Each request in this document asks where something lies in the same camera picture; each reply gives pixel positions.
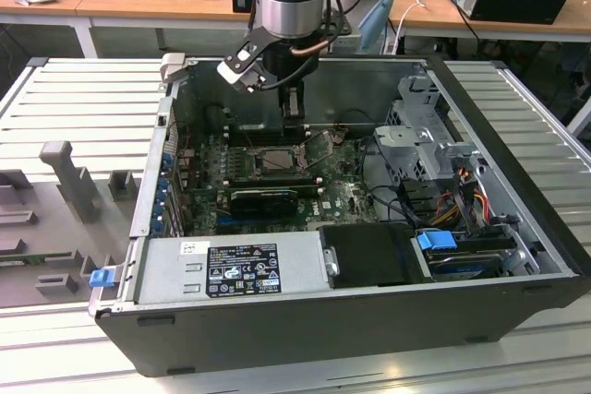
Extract blue plastic case latch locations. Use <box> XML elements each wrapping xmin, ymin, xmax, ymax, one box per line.
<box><xmin>90</xmin><ymin>268</ymin><xmax>115</xmax><ymax>289</ymax></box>

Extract black graphics card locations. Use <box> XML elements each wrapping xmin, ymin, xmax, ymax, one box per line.
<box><xmin>228</xmin><ymin>188</ymin><xmax>300</xmax><ymax>219</ymax></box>

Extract metal CPU socket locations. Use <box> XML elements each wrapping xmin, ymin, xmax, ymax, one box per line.
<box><xmin>248</xmin><ymin>144</ymin><xmax>309</xmax><ymax>176</ymax></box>

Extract blue expansion slot clips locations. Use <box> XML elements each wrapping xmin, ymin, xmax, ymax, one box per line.
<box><xmin>153</xmin><ymin>149</ymin><xmax>175</xmax><ymax>236</ymax></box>

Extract hard disk with blue carrier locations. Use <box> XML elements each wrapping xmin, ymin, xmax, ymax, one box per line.
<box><xmin>414</xmin><ymin>229</ymin><xmax>509</xmax><ymax>282</ymax></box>

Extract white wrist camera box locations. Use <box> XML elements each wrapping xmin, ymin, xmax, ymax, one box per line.
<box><xmin>215</xmin><ymin>38</ymin><xmax>268</xmax><ymax>94</ymax></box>

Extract black cable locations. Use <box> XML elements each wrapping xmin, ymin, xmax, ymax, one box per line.
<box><xmin>358</xmin><ymin>133</ymin><xmax>412</xmax><ymax>227</ymax></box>

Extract black cylindrical component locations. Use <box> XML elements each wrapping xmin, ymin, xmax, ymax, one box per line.
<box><xmin>205</xmin><ymin>105</ymin><xmax>226</xmax><ymax>131</ymax></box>

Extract black RAM slot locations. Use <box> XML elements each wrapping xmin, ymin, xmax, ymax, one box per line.
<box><xmin>224</xmin><ymin>137</ymin><xmax>309</xmax><ymax>147</ymax></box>
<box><xmin>224</xmin><ymin>181</ymin><xmax>322</xmax><ymax>197</ymax></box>
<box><xmin>224</xmin><ymin>128</ymin><xmax>283</xmax><ymax>137</ymax></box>
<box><xmin>224</xmin><ymin>124</ymin><xmax>283</xmax><ymax>132</ymax></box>
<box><xmin>228</xmin><ymin>171</ymin><xmax>314</xmax><ymax>184</ymax></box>
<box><xmin>224</xmin><ymin>133</ymin><xmax>309</xmax><ymax>141</ymax></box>

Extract grey parts rack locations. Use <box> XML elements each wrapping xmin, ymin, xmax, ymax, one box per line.
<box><xmin>0</xmin><ymin>139</ymin><xmax>145</xmax><ymax>308</ymax></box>

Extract grey power supply with label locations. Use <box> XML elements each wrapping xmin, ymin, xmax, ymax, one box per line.
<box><xmin>133</xmin><ymin>230</ymin><xmax>333</xmax><ymax>307</ymax></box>

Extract black open PC case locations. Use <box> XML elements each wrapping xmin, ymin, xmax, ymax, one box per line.
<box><xmin>87</xmin><ymin>53</ymin><xmax>591</xmax><ymax>379</ymax></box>

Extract grey metal drive cage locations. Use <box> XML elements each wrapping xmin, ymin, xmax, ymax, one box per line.
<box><xmin>372</xmin><ymin>71</ymin><xmax>486</xmax><ymax>185</ymax></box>

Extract yellow red power wires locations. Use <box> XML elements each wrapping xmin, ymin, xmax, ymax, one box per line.
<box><xmin>431</xmin><ymin>181</ymin><xmax>490</xmax><ymax>229</ymax></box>

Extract grey plastic case latch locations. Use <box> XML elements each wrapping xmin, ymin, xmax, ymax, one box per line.
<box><xmin>159</xmin><ymin>53</ymin><xmax>189</xmax><ymax>87</ymax></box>

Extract green motherboard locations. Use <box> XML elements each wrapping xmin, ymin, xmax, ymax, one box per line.
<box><xmin>184</xmin><ymin>128</ymin><xmax>384</xmax><ymax>236</ymax></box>

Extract white metal frame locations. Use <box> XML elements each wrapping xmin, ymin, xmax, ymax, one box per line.
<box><xmin>566</xmin><ymin>98</ymin><xmax>591</xmax><ymax>139</ymax></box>

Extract metal socket cover frame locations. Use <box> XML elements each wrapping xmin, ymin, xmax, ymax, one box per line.
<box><xmin>300</xmin><ymin>128</ymin><xmax>343</xmax><ymax>169</ymax></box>

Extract black plastic shroud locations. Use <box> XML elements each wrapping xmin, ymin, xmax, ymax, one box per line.
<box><xmin>318</xmin><ymin>222</ymin><xmax>438</xmax><ymax>290</ymax></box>

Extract pale blue teach pendant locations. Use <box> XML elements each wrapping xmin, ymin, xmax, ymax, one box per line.
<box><xmin>357</xmin><ymin>0</ymin><xmax>396</xmax><ymax>56</ymax></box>

